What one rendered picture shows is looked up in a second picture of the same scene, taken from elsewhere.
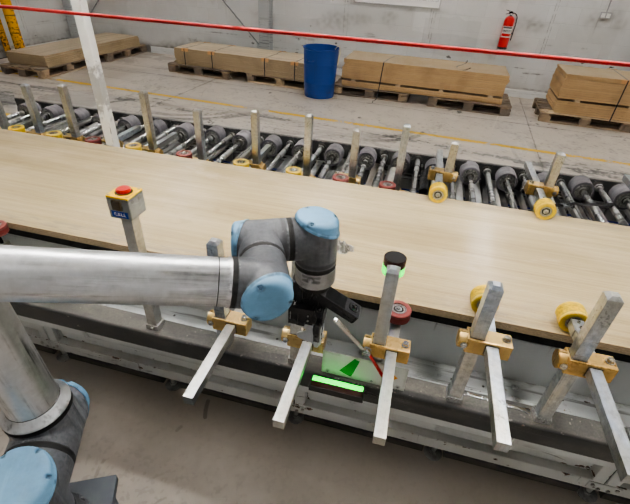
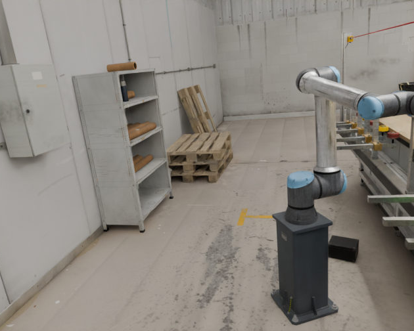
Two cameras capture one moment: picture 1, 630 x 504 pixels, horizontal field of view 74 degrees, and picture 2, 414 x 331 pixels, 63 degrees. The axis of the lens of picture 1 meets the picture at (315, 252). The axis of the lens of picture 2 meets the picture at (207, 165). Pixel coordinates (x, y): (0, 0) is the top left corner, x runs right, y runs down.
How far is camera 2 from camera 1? 1.26 m
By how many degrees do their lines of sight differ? 80
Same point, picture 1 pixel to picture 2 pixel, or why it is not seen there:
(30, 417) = (319, 166)
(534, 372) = not seen: outside the picture
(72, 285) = (324, 88)
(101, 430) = (374, 264)
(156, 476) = (370, 295)
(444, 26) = not seen: outside the picture
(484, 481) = not seen: outside the picture
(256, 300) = (361, 105)
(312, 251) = not seen: outside the picture
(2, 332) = (325, 124)
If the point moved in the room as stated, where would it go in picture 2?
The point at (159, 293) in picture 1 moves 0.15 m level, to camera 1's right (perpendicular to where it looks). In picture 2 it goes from (340, 96) to (356, 100)
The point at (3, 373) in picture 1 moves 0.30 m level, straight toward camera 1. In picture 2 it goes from (319, 140) to (296, 154)
